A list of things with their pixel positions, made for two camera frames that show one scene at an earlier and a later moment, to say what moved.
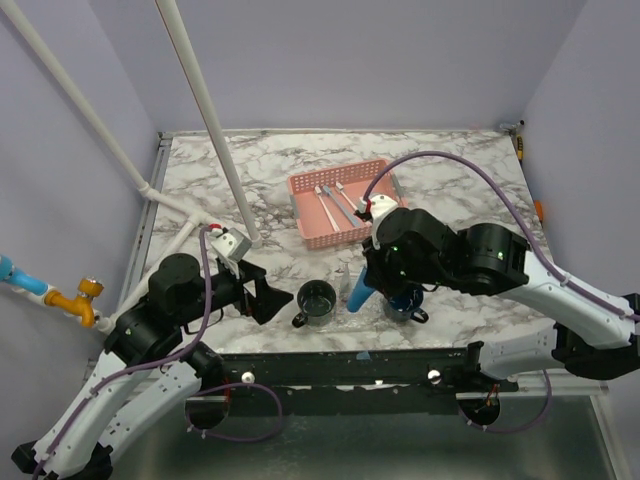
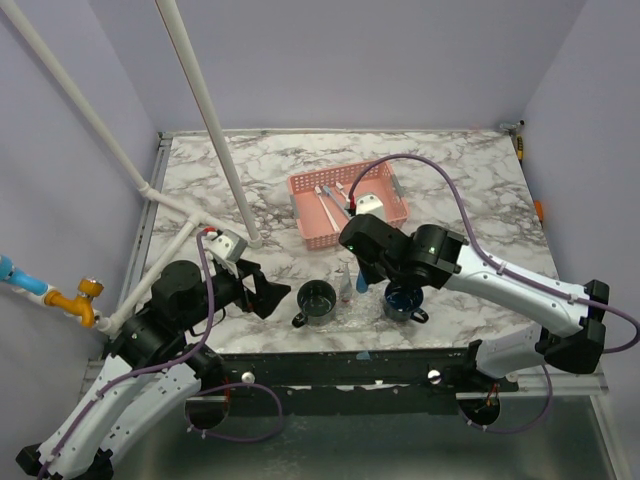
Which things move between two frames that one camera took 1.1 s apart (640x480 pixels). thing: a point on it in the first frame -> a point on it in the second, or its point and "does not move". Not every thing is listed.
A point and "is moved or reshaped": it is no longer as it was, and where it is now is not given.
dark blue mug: [405, 305] does not move
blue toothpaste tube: [359, 294] is moved or reshaped
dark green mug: [316, 300] does not move
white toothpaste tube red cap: [344, 284] does not move
